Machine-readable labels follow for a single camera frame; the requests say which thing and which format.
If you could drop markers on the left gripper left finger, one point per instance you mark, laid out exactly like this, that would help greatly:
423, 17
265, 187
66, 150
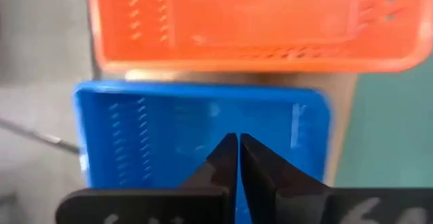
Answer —
209, 200

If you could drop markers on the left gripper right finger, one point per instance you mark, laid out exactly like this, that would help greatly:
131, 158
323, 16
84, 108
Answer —
270, 190

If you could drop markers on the blue plastic basket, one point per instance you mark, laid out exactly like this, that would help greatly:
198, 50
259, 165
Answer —
169, 132

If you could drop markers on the orange plastic basket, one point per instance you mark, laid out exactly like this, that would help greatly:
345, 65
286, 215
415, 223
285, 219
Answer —
253, 21

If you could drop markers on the wooden shelf with black frame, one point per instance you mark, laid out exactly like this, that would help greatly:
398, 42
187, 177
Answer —
341, 115

